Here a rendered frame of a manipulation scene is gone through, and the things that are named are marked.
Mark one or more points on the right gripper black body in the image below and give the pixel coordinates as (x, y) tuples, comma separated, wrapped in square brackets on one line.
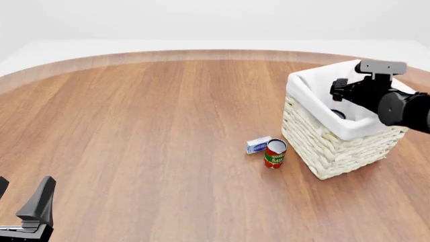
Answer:
[(339, 90)]

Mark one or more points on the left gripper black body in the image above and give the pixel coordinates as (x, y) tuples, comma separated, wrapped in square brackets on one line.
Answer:
[(23, 234)]

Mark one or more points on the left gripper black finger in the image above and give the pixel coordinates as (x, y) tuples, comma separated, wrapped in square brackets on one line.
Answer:
[(2, 186), (38, 204)]

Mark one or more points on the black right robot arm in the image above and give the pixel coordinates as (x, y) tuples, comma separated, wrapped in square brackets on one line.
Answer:
[(403, 108)]

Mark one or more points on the white woven basket with liner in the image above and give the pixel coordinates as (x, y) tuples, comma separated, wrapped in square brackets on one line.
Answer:
[(322, 141)]

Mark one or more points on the white and blue cream cheese box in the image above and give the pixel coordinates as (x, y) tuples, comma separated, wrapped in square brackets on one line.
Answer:
[(257, 146)]

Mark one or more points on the dark-ended tin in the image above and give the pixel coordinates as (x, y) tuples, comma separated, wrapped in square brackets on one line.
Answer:
[(338, 114)]

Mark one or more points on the grey plate on black stalk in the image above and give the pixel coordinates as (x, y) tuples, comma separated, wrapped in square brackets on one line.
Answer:
[(381, 67)]

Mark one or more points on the red tomato sauce tin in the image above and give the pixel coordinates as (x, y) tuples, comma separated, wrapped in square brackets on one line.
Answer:
[(275, 156)]

